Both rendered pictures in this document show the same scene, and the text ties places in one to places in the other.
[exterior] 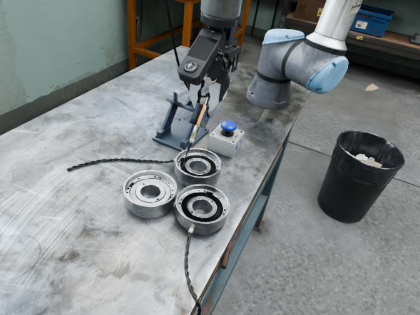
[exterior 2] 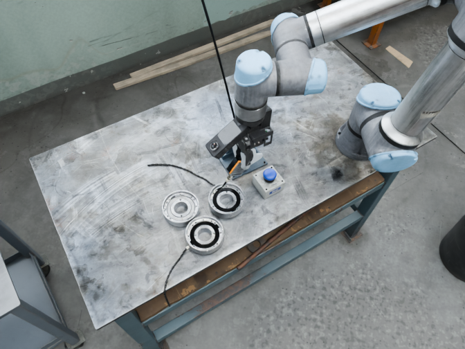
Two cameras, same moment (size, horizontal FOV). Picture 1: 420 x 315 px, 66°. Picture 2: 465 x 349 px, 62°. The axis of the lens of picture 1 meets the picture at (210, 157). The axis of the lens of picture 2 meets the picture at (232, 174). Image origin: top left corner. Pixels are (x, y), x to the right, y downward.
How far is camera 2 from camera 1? 0.63 m
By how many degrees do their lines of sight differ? 32
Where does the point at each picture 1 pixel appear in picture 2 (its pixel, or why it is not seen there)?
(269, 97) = (349, 147)
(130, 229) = (158, 227)
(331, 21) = (401, 116)
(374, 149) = not seen: outside the picture
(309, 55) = (376, 136)
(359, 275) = (425, 333)
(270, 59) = (355, 115)
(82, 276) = (119, 244)
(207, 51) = (230, 138)
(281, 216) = (385, 237)
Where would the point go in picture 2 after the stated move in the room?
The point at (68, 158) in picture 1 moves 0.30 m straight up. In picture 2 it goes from (153, 154) to (135, 86)
